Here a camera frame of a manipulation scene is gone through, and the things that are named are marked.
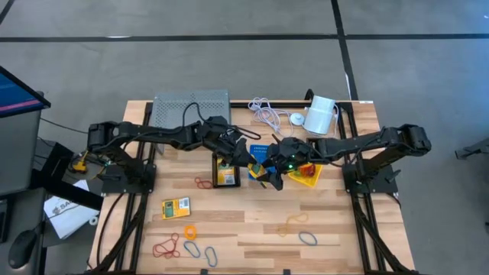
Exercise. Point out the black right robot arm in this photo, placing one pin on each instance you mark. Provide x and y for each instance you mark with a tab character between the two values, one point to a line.
363	145

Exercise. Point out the grey perforated metal riser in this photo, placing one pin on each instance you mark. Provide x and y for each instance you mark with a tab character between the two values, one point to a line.
172	107

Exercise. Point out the blue rubber band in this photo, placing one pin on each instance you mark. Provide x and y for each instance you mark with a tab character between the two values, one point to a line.
185	243
214	265
300	236

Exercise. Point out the red coil wristband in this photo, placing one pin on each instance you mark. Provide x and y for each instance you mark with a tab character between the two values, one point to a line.
308	170

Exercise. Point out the black computer mouse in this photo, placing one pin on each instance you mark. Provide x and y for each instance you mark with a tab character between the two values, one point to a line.
23	248

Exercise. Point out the yellow plastic basket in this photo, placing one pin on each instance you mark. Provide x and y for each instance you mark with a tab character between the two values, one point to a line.
305	182

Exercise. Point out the black aluminium rig frame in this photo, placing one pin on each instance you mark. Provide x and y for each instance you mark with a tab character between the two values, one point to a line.
286	104

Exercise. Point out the blue plastic basket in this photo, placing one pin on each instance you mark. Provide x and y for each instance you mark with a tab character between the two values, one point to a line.
260	149

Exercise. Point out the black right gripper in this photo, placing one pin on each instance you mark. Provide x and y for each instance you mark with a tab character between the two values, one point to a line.
292	156

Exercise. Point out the black floor stand beam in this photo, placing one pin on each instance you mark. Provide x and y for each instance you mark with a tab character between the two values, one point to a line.
68	191

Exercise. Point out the black edge clamp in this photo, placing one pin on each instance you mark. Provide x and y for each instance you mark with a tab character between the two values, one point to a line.
287	272
204	272

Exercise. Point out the yellow rubber band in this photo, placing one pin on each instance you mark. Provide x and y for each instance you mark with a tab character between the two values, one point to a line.
292	219

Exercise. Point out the orange coil wristband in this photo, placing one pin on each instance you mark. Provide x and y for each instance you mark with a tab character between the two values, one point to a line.
186	232

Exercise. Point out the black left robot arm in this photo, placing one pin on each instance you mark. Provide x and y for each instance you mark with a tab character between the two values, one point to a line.
153	133

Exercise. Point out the white cylindrical spot lamp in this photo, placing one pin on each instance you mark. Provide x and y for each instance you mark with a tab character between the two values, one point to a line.
319	114

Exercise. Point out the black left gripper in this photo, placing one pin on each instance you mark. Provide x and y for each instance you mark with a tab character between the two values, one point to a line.
235	147

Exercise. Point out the black plastic basket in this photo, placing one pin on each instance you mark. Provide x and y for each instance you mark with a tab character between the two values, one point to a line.
237	179

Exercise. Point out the yellow black connector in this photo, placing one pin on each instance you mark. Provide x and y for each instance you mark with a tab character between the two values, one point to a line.
79	165

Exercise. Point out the grey desk cabinet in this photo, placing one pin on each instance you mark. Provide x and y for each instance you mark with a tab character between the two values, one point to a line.
19	153

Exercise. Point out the computer monitor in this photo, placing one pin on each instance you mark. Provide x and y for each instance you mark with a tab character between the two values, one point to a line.
15	95

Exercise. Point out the red rubber band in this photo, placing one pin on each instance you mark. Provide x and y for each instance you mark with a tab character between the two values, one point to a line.
175	235
154	250
203	183

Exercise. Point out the white printed paper sheet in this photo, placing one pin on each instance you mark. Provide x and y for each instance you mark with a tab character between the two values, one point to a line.
68	217

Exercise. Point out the grey stand leg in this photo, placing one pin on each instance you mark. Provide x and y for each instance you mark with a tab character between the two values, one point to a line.
470	151

